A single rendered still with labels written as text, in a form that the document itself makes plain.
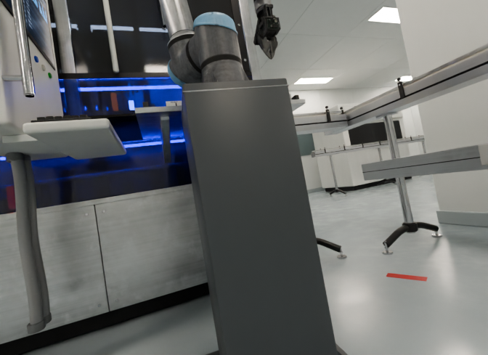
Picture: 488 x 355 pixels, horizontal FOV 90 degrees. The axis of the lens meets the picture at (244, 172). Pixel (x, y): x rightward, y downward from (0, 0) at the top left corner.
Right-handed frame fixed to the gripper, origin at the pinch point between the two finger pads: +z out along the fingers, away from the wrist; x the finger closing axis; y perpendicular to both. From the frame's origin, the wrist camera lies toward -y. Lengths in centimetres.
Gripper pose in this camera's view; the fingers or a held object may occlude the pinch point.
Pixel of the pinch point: (269, 56)
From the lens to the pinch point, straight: 122.3
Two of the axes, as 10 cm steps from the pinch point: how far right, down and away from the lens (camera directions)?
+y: 3.2, -1.0, -9.4
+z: 1.7, 9.8, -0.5
